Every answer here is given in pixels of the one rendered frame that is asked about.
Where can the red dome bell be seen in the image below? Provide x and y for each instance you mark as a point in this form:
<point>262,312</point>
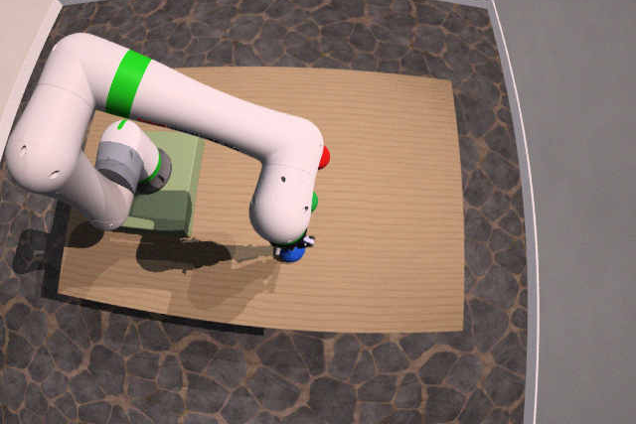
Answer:
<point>324,159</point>

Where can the blue dome-shaped bell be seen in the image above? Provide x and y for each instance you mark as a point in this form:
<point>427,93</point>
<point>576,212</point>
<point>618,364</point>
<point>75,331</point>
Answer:
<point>291,256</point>

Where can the green dome bell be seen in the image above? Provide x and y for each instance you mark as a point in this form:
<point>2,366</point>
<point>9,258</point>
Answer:
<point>314,202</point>

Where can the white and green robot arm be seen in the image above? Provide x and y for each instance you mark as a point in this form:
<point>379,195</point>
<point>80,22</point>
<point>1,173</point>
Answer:
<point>84,73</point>

